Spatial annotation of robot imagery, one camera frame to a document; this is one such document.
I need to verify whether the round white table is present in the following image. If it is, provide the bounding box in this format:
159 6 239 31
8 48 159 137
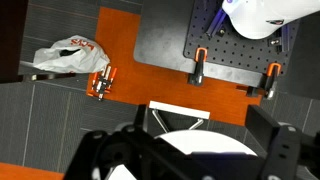
106 100 258 180

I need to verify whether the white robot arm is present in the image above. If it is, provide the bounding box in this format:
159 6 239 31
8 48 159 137
133 0 320 125

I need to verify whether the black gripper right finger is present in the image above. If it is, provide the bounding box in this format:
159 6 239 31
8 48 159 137
245 105 280 151

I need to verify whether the black mounting platform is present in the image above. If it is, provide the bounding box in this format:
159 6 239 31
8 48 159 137
133 0 268 88

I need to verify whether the white plastic shopping bag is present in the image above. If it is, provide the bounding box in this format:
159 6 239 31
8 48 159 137
33 35 110 73

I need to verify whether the orange black clamps pile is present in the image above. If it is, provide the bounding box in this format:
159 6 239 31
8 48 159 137
87 65 117 101

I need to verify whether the orange black clamp right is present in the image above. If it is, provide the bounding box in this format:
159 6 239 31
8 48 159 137
246 63 282 100

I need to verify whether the orange black clamp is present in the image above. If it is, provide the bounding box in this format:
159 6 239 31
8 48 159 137
188 47 207 86
246 63 282 100

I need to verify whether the orange black clamp left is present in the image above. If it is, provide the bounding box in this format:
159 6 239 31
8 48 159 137
188 47 207 86

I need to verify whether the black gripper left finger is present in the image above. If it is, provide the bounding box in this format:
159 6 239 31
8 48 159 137
134 104 147 131

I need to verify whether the black perforated mounting board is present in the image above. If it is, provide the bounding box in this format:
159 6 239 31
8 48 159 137
183 0 300 75

